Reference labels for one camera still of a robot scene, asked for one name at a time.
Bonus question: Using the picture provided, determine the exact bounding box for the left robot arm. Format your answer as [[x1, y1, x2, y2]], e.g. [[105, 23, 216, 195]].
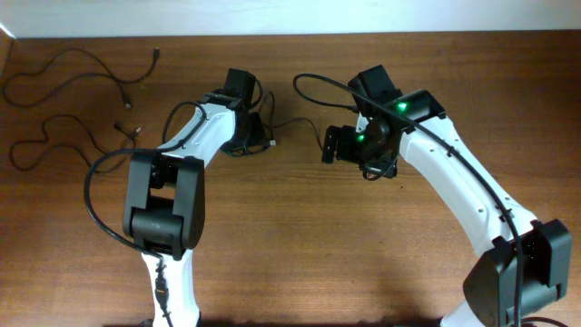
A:
[[123, 68, 261, 326]]

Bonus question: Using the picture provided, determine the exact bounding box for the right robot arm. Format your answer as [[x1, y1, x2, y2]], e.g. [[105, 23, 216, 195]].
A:
[[322, 65, 573, 326]]

